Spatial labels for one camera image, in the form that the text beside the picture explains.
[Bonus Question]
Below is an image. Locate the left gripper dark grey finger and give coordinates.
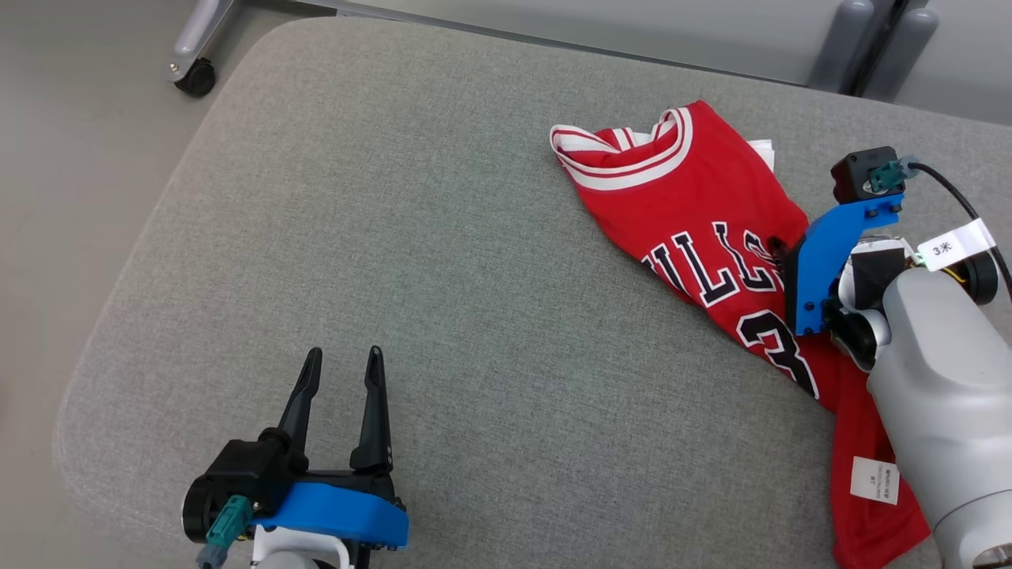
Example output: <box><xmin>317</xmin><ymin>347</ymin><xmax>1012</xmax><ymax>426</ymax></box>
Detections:
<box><xmin>261</xmin><ymin>346</ymin><xmax>324</xmax><ymax>473</ymax></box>
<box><xmin>349</xmin><ymin>345</ymin><xmax>395</xmax><ymax>475</ymax></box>

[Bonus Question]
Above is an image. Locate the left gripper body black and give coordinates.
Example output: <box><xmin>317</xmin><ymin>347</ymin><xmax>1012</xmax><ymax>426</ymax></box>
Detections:
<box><xmin>286</xmin><ymin>470</ymin><xmax>407</xmax><ymax>505</ymax></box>

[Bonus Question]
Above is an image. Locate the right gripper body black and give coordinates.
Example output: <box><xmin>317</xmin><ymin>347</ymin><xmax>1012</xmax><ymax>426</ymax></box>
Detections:
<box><xmin>784</xmin><ymin>234</ymin><xmax>808</xmax><ymax>334</ymax></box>

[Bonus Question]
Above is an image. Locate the red basketball jersey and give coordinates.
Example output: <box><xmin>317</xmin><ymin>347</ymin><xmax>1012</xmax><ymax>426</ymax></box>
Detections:
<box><xmin>549</xmin><ymin>100</ymin><xmax>932</xmax><ymax>569</ymax></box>

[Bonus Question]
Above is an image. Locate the black caster wheel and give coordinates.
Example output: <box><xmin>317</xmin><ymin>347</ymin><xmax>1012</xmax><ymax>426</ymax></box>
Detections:
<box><xmin>175</xmin><ymin>58</ymin><xmax>217</xmax><ymax>99</ymax></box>

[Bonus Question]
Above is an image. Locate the left grey cable teal plug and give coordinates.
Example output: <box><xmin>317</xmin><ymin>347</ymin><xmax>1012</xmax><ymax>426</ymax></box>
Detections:
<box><xmin>196</xmin><ymin>495</ymin><xmax>255</xmax><ymax>569</ymax></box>

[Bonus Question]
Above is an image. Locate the white cable label tag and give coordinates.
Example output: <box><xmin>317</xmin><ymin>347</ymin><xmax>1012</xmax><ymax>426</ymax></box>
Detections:
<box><xmin>917</xmin><ymin>219</ymin><xmax>997</xmax><ymax>273</ymax></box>

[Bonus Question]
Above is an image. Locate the right black cable teal plug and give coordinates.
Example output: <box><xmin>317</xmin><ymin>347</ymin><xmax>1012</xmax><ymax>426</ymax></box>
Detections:
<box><xmin>868</xmin><ymin>155</ymin><xmax>1012</xmax><ymax>301</ymax></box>

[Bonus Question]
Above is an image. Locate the grey partition post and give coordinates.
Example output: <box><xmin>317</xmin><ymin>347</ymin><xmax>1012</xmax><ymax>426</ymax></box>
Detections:
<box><xmin>806</xmin><ymin>0</ymin><xmax>942</xmax><ymax>102</ymax></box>

